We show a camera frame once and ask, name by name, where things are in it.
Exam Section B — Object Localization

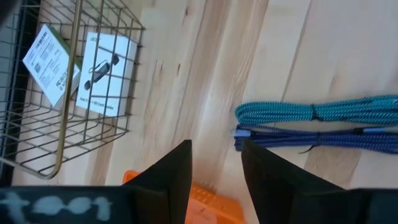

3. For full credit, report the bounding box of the teal braided cable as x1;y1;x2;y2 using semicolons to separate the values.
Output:
234;95;398;127

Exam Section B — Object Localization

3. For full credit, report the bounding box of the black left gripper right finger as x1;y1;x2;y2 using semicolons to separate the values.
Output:
241;139;352;224

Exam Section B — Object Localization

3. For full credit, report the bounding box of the orange plastic basket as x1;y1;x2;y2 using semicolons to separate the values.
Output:
122;169;246;224

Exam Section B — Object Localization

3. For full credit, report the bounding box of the white box with printed text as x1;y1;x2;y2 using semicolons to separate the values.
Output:
22;24;82;108

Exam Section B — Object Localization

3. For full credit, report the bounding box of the white card reader box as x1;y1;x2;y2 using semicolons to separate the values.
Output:
75;32;139;118

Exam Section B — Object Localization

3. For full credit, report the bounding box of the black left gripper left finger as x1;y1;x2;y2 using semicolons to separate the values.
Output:
123;139;193;224

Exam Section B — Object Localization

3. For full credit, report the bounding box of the wire basket with gold rim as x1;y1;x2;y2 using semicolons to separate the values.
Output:
0;0;146;180

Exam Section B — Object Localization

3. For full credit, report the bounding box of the purple blue braided cable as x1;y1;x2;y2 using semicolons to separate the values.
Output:
232;124;398;155

